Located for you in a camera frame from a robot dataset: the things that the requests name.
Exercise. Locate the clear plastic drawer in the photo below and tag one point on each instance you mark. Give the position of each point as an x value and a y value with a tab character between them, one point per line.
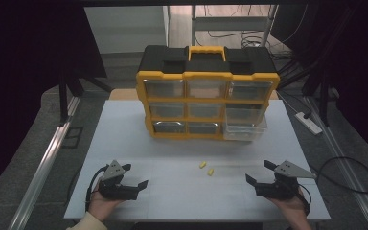
244	129

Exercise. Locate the grey metal shelf frame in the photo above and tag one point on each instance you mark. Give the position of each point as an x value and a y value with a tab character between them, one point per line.
226	23

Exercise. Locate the person's right hand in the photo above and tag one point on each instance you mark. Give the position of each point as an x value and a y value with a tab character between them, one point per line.
289	206

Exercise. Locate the white power strip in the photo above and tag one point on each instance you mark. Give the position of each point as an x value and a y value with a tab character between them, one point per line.
310	124

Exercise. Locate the small yellow earplug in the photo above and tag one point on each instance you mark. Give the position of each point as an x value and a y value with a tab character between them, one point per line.
210	172
202	165

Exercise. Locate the black stand legs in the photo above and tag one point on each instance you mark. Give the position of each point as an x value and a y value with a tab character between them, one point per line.
324	99
64	99

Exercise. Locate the black plug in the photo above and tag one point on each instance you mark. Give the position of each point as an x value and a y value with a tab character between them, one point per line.
307	115

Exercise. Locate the dark floor plate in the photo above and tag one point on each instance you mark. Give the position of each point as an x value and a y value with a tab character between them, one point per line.
73	137

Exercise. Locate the dark curtain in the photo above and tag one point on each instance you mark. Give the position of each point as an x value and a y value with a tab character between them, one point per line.
354	64
22	80

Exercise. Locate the person's left hand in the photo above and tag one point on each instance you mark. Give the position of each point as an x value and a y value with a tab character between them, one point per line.
103	206

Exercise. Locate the white cabinet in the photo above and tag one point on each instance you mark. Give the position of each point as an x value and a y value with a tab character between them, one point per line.
124	28

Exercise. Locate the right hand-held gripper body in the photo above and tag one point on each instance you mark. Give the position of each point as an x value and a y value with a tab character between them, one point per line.
278	190

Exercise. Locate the aluminium floor rail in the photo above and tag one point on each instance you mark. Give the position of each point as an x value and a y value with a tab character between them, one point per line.
345	166
44	166

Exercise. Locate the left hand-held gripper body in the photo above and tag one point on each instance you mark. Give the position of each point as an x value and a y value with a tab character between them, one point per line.
118	191

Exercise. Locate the yellow black drawer organizer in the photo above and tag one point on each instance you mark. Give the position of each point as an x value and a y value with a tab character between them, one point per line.
204	68

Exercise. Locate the tan wooden board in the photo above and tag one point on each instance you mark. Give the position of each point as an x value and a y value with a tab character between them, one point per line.
123	94

